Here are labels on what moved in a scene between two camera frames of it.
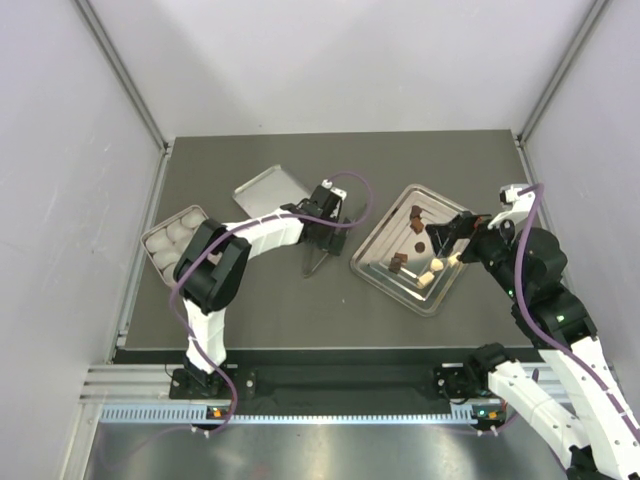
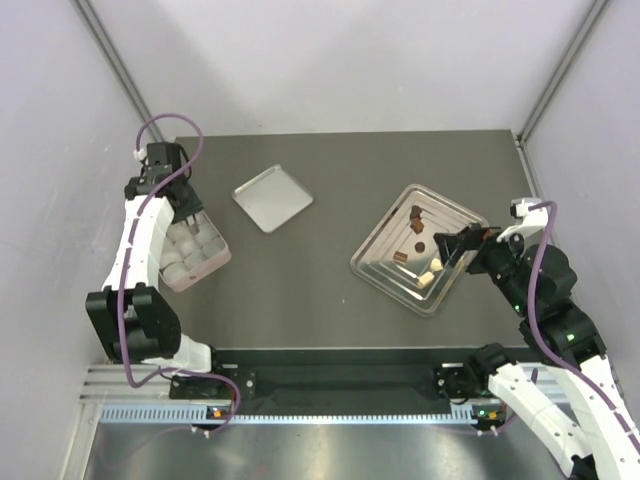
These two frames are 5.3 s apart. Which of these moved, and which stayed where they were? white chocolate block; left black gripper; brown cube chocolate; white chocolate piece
Moved: left black gripper
Stayed: white chocolate piece; white chocolate block; brown cube chocolate
